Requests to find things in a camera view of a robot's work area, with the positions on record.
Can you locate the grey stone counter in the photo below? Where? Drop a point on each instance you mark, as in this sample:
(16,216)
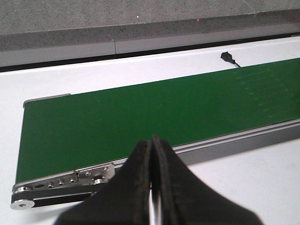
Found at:
(37,33)

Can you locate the black sensor with cable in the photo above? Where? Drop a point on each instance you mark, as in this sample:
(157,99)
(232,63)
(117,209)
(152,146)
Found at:
(227,57)

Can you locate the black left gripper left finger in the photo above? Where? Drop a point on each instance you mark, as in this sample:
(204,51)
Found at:
(124,200)

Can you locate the green conveyor belt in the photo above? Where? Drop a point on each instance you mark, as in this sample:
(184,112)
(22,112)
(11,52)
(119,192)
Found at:
(65,133)

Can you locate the black conveyor drive belt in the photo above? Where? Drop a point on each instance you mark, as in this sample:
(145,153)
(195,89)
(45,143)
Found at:
(27,199)

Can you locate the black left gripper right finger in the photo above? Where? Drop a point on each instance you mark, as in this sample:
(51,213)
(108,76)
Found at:
(183,199)

